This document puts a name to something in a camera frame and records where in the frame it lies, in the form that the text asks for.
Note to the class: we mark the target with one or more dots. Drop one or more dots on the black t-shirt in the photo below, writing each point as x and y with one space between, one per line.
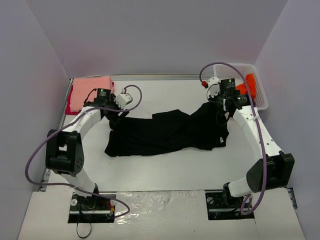
168 132

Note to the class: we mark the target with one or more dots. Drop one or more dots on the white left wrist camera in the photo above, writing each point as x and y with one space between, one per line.
123 99

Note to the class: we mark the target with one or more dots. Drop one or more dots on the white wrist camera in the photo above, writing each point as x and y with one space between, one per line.
123 99
212 85

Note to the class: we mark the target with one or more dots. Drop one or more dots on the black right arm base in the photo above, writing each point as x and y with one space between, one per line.
219 210

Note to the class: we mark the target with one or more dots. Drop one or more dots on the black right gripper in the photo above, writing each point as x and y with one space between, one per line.
217 100

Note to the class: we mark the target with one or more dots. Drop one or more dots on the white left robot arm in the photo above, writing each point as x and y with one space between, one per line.
64 151

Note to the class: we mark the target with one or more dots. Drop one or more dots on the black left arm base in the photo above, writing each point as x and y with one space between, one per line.
91 209

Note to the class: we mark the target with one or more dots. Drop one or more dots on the folded red t-shirt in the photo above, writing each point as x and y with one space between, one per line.
68 105

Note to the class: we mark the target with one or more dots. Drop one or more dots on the orange t-shirt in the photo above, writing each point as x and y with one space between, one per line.
251 83

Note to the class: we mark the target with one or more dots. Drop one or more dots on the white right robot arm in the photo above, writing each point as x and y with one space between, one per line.
273 167

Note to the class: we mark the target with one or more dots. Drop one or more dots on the folded pink t-shirt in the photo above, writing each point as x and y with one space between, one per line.
87 92

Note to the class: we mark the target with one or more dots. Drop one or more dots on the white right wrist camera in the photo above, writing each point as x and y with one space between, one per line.
212 85

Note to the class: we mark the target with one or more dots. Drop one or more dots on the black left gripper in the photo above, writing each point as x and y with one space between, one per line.
115 116

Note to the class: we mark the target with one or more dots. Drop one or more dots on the white plastic basket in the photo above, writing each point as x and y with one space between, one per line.
225 72

